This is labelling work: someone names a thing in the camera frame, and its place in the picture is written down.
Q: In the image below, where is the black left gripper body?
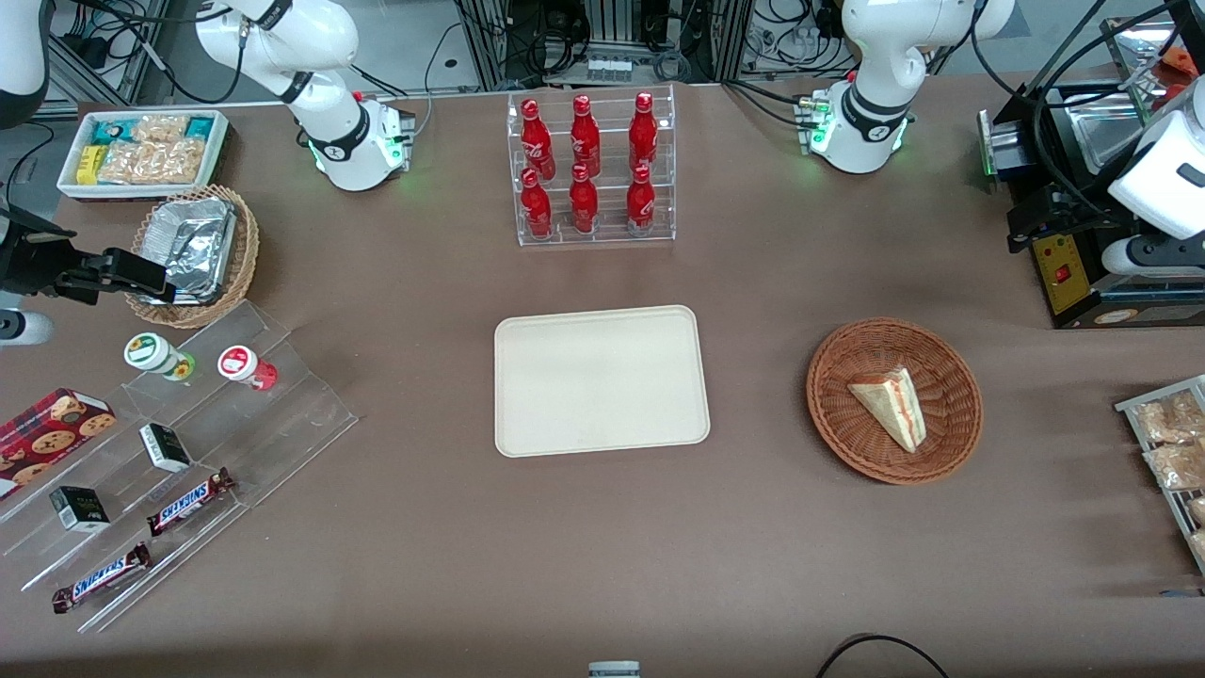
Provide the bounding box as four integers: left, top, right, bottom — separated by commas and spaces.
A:
1032, 184, 1133, 250

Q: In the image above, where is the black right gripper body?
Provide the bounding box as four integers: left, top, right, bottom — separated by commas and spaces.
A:
0, 207, 121, 308

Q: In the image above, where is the triangular sandwich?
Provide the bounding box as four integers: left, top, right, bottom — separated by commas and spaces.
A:
846, 366, 929, 456

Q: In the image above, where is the light wicker basket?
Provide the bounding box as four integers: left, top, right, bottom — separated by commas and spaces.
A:
124, 184, 261, 330

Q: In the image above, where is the tray of packaged snacks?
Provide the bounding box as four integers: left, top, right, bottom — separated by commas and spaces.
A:
1115, 374, 1205, 577

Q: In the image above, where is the brown wicker basket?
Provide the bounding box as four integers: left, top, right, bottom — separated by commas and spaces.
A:
806, 317, 986, 487

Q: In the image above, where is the cream plastic tray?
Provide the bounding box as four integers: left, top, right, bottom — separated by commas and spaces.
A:
493, 304, 712, 460

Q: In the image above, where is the black food warmer machine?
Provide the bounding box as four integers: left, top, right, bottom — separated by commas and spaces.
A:
977, 13, 1205, 331

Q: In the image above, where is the green lid yogurt cup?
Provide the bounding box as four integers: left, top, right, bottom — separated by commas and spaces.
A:
123, 331, 197, 383

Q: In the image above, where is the aluminium foil container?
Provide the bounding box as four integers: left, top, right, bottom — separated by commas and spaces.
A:
139, 196, 238, 306

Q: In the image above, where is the stainless steel warmer pan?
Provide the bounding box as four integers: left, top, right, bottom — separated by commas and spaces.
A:
1064, 102, 1151, 178

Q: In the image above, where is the white plastic snack bin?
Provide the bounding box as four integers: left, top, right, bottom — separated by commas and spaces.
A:
56, 108, 233, 204

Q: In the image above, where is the large clear cracker bag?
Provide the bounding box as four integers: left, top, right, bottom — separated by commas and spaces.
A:
97, 137, 206, 186

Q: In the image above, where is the red lid yogurt cup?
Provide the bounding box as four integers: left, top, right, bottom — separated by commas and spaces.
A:
217, 345, 280, 393

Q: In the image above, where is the small clear cracker bag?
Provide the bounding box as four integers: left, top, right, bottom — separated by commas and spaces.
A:
130, 114, 190, 144

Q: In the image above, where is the small black carton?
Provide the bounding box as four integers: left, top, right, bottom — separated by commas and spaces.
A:
48, 485, 112, 535
138, 422, 193, 475

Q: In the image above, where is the clear acrylic stepped display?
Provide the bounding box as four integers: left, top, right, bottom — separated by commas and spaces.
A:
0, 299, 360, 635

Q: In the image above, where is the red cookie box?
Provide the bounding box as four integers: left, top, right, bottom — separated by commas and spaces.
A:
0, 387, 120, 502

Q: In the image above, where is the snickers chocolate bar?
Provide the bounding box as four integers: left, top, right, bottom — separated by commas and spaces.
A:
51, 541, 153, 616
145, 467, 237, 539

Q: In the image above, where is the red cola bottle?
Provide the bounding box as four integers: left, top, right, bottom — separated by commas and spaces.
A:
520, 98, 556, 182
629, 91, 659, 172
569, 164, 601, 235
520, 168, 554, 240
626, 165, 657, 236
570, 94, 602, 178

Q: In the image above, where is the clear acrylic bottle rack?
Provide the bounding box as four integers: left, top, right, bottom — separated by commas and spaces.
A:
506, 84, 678, 249

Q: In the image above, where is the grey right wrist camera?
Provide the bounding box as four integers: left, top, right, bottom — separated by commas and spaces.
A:
0, 310, 55, 347

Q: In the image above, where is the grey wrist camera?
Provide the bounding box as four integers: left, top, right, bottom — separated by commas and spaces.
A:
1101, 235, 1205, 280
0, 310, 55, 347

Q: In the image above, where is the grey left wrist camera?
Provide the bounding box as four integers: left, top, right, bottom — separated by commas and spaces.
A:
1101, 235, 1205, 280

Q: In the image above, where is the black cable loop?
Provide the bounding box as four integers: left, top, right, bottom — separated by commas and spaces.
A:
813, 633, 953, 678

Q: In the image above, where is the aluminium frame with cables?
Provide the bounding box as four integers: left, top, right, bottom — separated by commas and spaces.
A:
452, 0, 848, 93

